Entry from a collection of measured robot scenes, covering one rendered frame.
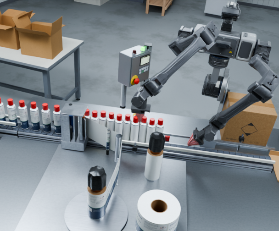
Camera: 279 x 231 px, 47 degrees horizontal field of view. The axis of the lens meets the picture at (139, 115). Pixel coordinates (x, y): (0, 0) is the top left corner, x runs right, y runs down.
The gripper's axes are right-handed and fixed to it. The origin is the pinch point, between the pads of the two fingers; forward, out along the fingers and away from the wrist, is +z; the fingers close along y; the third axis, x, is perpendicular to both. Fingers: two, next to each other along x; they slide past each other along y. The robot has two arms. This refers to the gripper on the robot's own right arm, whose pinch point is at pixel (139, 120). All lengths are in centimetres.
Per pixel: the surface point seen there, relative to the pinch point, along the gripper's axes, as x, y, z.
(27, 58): 141, -125, 37
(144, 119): 17.9, 2.1, 10.9
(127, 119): 17.8, -8.6, 12.1
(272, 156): 30, 90, 36
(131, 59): 17.6, -8.4, -27.7
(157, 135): -10.3, 10.4, 1.3
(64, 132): 3.9, -44.1, 17.2
